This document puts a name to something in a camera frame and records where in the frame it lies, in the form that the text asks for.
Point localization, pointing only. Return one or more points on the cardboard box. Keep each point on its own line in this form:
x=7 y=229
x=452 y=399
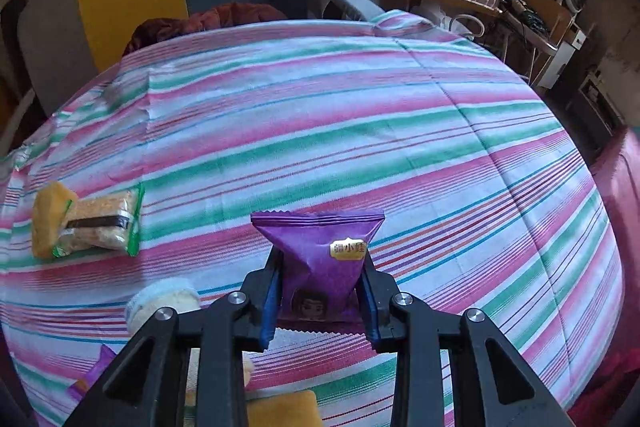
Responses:
x=547 y=14

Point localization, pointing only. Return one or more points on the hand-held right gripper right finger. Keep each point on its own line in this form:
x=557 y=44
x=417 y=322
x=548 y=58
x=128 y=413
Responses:
x=372 y=312

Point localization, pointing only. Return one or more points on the yellow sponge block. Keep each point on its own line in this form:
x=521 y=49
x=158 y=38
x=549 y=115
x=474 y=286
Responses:
x=285 y=409

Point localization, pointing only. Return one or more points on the purple snack packet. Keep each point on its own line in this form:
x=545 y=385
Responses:
x=97 y=369
x=320 y=257

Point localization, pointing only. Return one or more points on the pink blanket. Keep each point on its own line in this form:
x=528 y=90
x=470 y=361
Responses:
x=617 y=207

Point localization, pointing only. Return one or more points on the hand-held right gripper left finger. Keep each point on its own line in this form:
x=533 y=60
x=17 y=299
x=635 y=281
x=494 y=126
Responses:
x=270 y=307

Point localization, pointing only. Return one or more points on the striped tablecloth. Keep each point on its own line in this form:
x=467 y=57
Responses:
x=350 y=132

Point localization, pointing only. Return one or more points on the green rice cracker packet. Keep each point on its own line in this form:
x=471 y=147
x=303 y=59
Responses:
x=100 y=217

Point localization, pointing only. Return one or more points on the dark red cloth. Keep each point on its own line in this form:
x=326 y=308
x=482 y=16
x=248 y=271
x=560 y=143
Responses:
x=225 y=17

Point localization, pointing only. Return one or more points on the beige sock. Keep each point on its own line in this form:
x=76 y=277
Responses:
x=160 y=299

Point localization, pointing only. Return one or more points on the yellow cake packet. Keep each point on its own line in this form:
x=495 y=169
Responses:
x=50 y=217

